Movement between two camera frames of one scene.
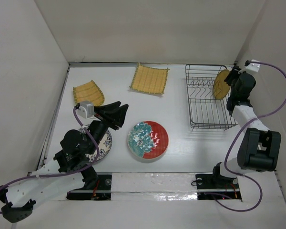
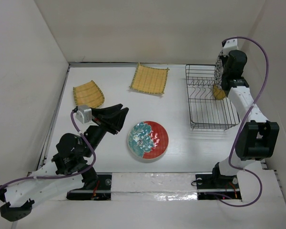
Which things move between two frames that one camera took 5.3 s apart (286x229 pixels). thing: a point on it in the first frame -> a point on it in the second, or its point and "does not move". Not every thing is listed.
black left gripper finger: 107,107 does not move
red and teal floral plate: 148,140 does not move
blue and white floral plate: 104,145 -> 219,71
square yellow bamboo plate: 149,79 does not move
